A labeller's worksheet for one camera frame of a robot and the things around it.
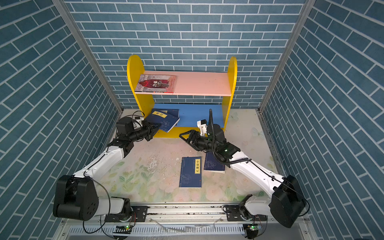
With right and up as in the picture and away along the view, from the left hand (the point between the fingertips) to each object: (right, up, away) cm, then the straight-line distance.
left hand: (165, 124), depth 79 cm
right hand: (+11, -7, -8) cm, 15 cm away
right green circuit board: (+44, -51, -8) cm, 68 cm away
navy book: (+1, +1, +4) cm, 4 cm away
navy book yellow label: (-1, +8, +19) cm, 21 cm away
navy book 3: (+26, -25, +11) cm, 38 cm away
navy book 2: (+13, -30, +7) cm, 33 cm away
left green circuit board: (-17, -51, -7) cm, 55 cm away
